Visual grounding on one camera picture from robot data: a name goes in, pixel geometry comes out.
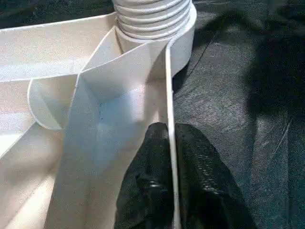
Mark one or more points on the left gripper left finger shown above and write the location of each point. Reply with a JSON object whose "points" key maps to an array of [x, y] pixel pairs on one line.
{"points": [[147, 181]]}

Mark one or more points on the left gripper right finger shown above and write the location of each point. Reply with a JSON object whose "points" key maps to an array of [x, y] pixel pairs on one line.
{"points": [[205, 181]]}

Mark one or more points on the white plastic table top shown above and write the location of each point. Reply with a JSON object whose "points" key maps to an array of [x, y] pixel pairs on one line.
{"points": [[83, 83]]}

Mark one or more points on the white plastic table leg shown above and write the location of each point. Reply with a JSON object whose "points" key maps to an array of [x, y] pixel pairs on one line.
{"points": [[152, 16]]}

